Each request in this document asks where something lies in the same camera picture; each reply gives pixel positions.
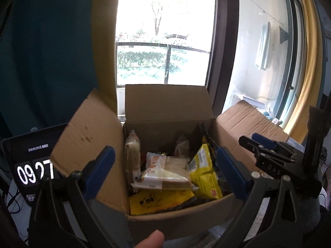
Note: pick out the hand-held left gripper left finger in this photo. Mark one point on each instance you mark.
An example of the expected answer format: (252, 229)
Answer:
(99, 171)

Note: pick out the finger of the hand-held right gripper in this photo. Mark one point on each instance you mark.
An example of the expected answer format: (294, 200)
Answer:
(266, 140)
(271, 168)

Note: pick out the dark window frame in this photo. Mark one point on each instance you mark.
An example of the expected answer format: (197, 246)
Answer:
(222, 44)

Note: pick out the clear sandwich packet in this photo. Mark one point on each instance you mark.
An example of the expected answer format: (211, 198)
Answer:
(160, 173)

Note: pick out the black snack packet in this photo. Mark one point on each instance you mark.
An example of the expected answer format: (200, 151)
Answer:
(206, 134)

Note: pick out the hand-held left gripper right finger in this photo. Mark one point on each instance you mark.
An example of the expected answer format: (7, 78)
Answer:
(231, 173)

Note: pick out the hanging white garment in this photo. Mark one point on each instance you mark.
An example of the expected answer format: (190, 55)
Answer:
(263, 46)

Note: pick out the teal curtain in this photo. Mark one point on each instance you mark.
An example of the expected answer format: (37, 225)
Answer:
(46, 56)

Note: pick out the tall sandwich packet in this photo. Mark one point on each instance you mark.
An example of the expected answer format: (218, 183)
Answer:
(133, 155)

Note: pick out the yellow green-edged snack bag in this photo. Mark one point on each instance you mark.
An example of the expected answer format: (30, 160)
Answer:
(205, 175)

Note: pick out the brown bread packet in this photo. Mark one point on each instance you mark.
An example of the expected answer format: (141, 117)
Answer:
(182, 146)

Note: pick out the black tablet clock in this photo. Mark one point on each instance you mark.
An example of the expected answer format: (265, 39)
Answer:
(28, 160)

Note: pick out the balcony railing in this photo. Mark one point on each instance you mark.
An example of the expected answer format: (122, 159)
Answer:
(165, 59)

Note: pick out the person's left hand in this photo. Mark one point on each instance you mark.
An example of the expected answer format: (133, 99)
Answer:
(151, 240)

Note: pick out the brown cardboard box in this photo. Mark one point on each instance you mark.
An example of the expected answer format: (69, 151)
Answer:
(165, 106)

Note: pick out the yellow curtain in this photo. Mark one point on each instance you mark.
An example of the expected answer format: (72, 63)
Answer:
(310, 51)

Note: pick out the yellow snack bag black print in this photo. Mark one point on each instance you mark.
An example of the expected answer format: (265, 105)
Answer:
(155, 201)

